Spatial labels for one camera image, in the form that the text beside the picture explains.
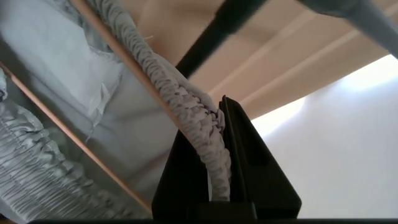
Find pale grey shorts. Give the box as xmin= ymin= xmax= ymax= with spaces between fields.
xmin=0 ymin=0 xmax=233 ymax=222

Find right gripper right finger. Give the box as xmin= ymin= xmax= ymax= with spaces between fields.
xmin=217 ymin=95 xmax=303 ymax=220

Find black clothes rack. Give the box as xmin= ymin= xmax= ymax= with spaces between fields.
xmin=175 ymin=0 xmax=398 ymax=79

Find pink clothes hanger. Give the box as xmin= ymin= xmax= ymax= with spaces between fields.
xmin=0 ymin=0 xmax=182 ymax=216

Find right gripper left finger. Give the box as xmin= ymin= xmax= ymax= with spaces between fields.
xmin=151 ymin=129 xmax=213 ymax=221

